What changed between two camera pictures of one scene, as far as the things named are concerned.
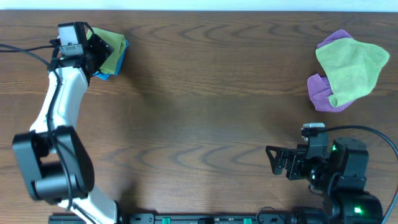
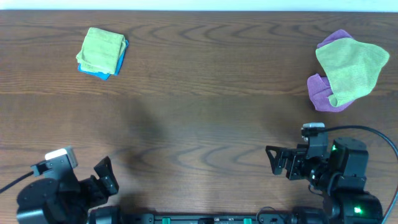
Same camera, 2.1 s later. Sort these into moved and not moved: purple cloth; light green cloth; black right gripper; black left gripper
Moved: black left gripper
Not moved: purple cloth; light green cloth; black right gripper
